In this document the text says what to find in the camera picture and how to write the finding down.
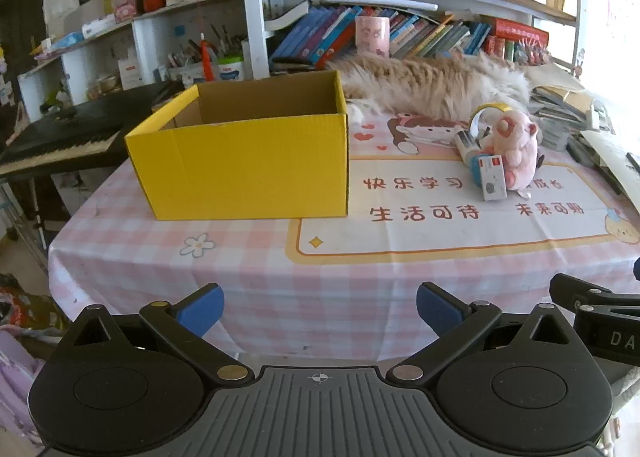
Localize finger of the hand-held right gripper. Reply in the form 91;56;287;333
549;273;640;310
574;304;640;365

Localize white pen holder cup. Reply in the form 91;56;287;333
167;39;218;84

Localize dark wooden door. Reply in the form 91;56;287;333
0;0;48;78

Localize colourful bag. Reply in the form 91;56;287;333
0;273;66;333

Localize white jar blue label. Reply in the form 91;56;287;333
216;54;246;82

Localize black keyboard piano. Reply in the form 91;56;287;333
0;81;186;176

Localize white box red label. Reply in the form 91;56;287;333
119;57;145;90

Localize white shelf unit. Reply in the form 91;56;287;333
17;0;583;108

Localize loose paper sheets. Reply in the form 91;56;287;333
580;129;640;218

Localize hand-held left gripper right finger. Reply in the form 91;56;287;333
385;282;588;384

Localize pink plush toy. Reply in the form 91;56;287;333
487;109;545;190

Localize white plastic clip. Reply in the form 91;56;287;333
585;97;608;130

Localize yellow tape roll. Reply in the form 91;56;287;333
468;103;511;138

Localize row of colourful books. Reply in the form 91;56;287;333
270;4;551;65

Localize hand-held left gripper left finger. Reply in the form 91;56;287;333
54;283;255;384

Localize yellow cardboard box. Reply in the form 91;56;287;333
124;69;349;222

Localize stack of papers and books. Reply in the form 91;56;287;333
527;82;616;152

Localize small white card box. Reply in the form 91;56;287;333
475;153;508;201

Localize printed cartoon desk mat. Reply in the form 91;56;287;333
285;107;640;265

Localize white glue tube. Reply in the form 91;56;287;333
454;129;483;162

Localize pink printed cup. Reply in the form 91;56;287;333
355;17;391;58

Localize fluffy cream cat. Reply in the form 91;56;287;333
330;51;533;122

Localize small pink box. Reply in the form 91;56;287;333
114;0;141;22

